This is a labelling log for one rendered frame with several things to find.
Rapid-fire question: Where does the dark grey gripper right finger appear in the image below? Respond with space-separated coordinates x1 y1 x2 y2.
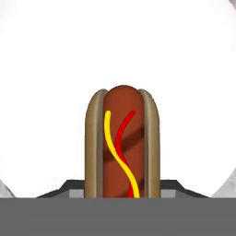
159 179 210 199

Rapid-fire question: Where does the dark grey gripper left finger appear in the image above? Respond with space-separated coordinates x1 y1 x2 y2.
36 179 87 199

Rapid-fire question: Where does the large white plate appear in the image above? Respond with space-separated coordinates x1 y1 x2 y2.
0 0 236 199

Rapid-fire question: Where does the hot dog with mustard ketchup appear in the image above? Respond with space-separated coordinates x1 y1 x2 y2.
84 84 161 199

